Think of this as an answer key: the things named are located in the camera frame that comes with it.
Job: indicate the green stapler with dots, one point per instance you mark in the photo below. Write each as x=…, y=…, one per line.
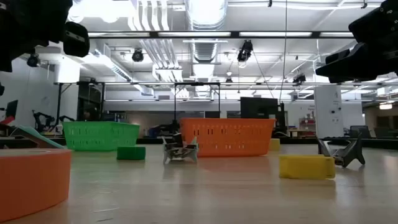
x=130, y=153

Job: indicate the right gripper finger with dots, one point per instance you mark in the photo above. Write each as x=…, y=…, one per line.
x=337, y=57
x=354, y=67

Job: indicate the orange plastic basket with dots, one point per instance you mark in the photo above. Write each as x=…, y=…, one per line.
x=230, y=137

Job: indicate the black background rig frame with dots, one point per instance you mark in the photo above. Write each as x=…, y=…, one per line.
x=88, y=99
x=197, y=84

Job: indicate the background black robot arm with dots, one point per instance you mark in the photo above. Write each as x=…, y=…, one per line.
x=42, y=119

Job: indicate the small black background monitor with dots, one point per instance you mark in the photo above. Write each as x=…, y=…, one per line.
x=12, y=109

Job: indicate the white square column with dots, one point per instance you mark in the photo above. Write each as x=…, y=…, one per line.
x=328, y=109

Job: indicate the teal stapler remover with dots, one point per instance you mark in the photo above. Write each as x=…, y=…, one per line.
x=180, y=152

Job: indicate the teal topped wedge object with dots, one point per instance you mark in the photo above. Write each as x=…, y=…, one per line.
x=37, y=135

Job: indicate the black stapler remover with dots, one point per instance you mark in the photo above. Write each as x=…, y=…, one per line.
x=349, y=154

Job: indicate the black aluminium table frame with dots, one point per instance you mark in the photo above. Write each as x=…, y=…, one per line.
x=379, y=143

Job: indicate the small yellow stapler remover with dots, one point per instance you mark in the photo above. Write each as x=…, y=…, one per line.
x=275, y=145

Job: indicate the orange tape roll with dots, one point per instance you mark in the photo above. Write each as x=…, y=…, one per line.
x=31, y=183

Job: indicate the black ceiling spotlight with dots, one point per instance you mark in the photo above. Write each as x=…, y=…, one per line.
x=245, y=51
x=33, y=60
x=299, y=80
x=137, y=56

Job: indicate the green plastic basket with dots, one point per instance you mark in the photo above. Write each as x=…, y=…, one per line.
x=99, y=137

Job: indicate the large black background monitor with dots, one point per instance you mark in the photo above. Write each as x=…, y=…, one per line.
x=258, y=107

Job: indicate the yellow tape roll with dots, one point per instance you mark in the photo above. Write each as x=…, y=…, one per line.
x=306, y=167

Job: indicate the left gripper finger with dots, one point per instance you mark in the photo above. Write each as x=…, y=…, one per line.
x=77, y=43

